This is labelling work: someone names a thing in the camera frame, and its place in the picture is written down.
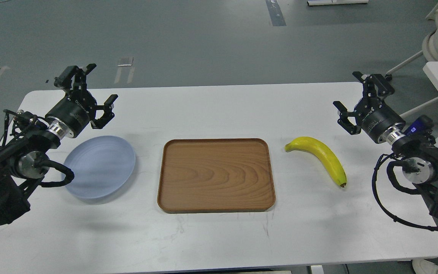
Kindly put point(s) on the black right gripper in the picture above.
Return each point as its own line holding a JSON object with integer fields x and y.
{"x": 372, "y": 116}

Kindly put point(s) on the white shoe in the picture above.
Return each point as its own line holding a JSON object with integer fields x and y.
{"x": 424, "y": 267}

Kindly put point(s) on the brown wooden tray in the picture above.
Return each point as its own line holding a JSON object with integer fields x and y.
{"x": 216, "y": 176}

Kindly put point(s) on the yellow banana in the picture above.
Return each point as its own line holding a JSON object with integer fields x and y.
{"x": 324, "y": 154}

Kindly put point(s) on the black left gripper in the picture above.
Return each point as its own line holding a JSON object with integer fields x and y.
{"x": 79, "y": 108}

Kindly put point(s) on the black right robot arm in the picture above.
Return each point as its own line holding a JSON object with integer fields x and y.
{"x": 413, "y": 166}

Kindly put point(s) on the light blue plate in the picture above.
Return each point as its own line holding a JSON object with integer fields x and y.
{"x": 101, "y": 166}

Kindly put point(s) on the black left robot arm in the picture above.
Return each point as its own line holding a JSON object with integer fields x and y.
{"x": 24, "y": 164}

